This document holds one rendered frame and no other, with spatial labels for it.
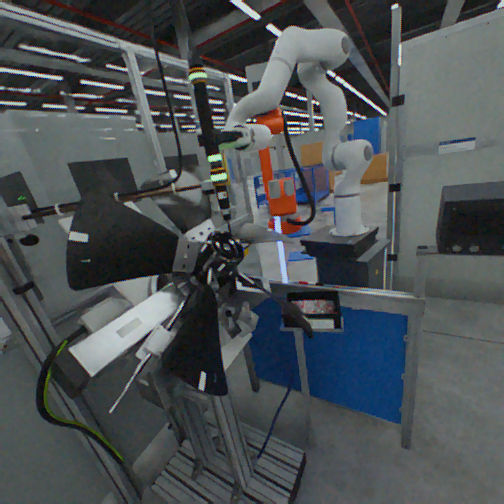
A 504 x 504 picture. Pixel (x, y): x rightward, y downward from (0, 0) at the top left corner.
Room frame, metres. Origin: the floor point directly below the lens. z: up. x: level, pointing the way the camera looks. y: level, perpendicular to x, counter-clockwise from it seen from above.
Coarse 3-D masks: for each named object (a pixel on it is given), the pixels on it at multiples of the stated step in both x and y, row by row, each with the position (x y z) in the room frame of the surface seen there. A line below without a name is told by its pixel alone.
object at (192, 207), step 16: (160, 176) 0.88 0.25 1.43; (192, 176) 0.88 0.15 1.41; (176, 192) 0.84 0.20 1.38; (192, 192) 0.83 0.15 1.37; (160, 208) 0.81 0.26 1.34; (176, 208) 0.80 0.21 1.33; (192, 208) 0.79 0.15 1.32; (208, 208) 0.79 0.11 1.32; (176, 224) 0.77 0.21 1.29; (192, 224) 0.76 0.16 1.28
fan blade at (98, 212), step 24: (96, 192) 0.59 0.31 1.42; (96, 216) 0.56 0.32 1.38; (120, 216) 0.59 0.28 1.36; (144, 216) 0.61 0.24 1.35; (72, 240) 0.52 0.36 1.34; (96, 240) 0.54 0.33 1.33; (120, 240) 0.56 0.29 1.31; (144, 240) 0.59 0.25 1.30; (168, 240) 0.62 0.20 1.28; (72, 264) 0.50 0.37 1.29; (96, 264) 0.53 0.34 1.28; (120, 264) 0.55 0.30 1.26; (144, 264) 0.58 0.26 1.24; (168, 264) 0.61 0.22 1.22; (72, 288) 0.49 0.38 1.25
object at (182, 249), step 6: (180, 240) 0.64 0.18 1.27; (186, 240) 0.65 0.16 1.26; (192, 240) 0.66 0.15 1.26; (180, 246) 0.64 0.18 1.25; (186, 246) 0.65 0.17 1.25; (192, 246) 0.66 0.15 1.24; (198, 246) 0.66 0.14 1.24; (180, 252) 0.64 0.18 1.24; (186, 252) 0.65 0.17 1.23; (192, 252) 0.65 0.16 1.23; (180, 258) 0.64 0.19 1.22; (192, 258) 0.65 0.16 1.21; (174, 264) 0.63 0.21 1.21; (180, 264) 0.64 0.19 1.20; (186, 264) 0.64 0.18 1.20; (192, 264) 0.65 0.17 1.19; (174, 270) 0.63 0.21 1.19; (180, 270) 0.63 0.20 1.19; (186, 270) 0.64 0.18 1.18; (192, 270) 0.65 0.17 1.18
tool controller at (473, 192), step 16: (448, 192) 0.73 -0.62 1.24; (464, 192) 0.71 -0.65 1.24; (480, 192) 0.68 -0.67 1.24; (496, 192) 0.66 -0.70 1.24; (448, 208) 0.69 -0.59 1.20; (464, 208) 0.67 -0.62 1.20; (480, 208) 0.65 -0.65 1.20; (496, 208) 0.64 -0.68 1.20; (448, 224) 0.70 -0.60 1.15; (464, 224) 0.68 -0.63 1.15; (480, 224) 0.66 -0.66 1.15; (496, 224) 0.64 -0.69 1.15; (448, 240) 0.71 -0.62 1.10; (464, 240) 0.69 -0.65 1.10; (480, 240) 0.67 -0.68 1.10; (496, 240) 0.65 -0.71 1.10
